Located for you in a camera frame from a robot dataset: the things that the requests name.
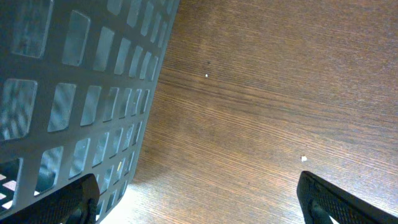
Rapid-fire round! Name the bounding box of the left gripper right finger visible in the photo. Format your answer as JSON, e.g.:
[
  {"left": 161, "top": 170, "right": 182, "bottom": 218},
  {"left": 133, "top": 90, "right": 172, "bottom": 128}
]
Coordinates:
[{"left": 297, "top": 170, "right": 397, "bottom": 224}]

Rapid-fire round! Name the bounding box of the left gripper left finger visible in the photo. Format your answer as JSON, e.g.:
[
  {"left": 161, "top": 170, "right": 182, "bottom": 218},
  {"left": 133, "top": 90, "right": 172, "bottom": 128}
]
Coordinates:
[{"left": 1, "top": 174, "right": 100, "bottom": 224}]

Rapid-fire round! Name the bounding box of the grey plastic mesh basket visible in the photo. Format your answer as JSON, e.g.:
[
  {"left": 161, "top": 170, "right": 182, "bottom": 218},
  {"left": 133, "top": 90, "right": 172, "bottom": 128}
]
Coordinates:
[{"left": 1, "top": 0, "right": 178, "bottom": 222}]

